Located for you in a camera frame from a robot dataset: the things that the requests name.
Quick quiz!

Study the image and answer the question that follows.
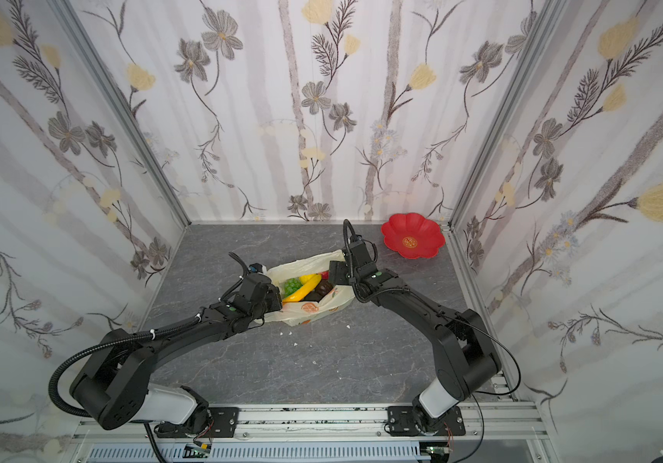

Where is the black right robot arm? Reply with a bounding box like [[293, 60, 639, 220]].
[[329, 237, 502, 421]]

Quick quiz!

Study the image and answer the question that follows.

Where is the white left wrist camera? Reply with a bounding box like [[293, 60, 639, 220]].
[[248, 264, 268, 274]]

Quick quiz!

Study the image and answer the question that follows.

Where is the dark brown toy avocado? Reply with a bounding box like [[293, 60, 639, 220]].
[[302, 291, 325, 302]]

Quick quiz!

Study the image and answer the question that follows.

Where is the cream printed plastic bag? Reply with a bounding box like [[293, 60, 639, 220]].
[[265, 250, 354, 326]]

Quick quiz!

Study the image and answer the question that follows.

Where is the yellow toy banana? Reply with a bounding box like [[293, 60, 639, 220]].
[[282, 273, 322, 304]]

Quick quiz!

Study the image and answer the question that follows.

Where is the green toy grape bunch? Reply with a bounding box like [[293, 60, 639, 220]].
[[282, 278, 304, 298]]

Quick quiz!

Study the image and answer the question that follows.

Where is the black left corrugated cable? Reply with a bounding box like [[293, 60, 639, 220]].
[[47, 251, 251, 419]]

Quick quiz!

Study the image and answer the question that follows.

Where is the dark maroon toy fruit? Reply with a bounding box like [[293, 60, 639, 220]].
[[314, 280, 334, 297]]

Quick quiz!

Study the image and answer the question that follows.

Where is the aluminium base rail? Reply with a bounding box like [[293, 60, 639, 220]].
[[63, 401, 559, 462]]

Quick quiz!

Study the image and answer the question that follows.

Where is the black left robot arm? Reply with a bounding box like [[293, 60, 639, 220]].
[[49, 273, 282, 436]]

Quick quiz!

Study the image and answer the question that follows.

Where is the red flower-shaped plate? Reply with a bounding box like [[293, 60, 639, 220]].
[[381, 213, 445, 260]]

